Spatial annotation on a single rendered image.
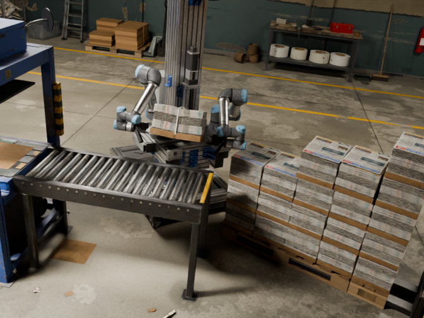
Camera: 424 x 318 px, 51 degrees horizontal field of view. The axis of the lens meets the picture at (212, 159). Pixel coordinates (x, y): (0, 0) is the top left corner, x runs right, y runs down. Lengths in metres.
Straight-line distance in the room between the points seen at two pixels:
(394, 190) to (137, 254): 2.06
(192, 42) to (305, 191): 1.55
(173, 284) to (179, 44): 1.94
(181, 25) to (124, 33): 5.70
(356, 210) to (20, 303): 2.48
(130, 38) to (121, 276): 6.49
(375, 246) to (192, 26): 2.25
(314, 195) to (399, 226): 0.63
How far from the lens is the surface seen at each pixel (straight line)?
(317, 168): 3.35
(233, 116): 3.95
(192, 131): 3.24
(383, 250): 3.50
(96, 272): 3.66
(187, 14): 3.77
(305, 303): 3.60
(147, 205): 3.03
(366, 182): 3.28
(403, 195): 3.26
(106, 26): 9.94
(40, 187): 3.29
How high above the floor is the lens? 2.44
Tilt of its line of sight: 27 degrees down
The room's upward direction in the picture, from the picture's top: 6 degrees clockwise
